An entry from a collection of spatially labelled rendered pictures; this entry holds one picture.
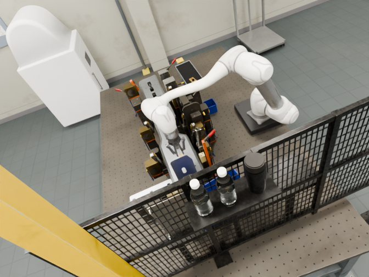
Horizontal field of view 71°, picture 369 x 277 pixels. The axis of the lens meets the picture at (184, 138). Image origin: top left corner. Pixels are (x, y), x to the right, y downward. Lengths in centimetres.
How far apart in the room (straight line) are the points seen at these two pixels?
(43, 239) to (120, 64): 415
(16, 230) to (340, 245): 157
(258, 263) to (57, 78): 326
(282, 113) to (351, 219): 78
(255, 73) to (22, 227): 123
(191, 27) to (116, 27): 124
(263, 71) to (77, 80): 290
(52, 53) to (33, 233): 313
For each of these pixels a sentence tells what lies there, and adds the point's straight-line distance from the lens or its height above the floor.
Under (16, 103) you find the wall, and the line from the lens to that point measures 542.
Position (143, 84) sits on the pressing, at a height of 100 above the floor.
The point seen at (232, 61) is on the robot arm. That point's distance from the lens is 158.
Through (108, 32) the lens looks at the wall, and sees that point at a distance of 460.
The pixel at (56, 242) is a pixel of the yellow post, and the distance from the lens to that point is 92.
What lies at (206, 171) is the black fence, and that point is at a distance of 99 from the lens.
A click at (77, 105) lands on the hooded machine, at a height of 35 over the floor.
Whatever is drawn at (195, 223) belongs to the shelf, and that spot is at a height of 143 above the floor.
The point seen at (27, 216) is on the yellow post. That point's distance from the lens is 81.
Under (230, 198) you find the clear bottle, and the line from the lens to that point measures 98.
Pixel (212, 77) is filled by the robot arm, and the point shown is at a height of 146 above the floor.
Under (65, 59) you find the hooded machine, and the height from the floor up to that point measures 103.
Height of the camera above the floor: 235
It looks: 46 degrees down
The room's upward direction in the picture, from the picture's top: 21 degrees counter-clockwise
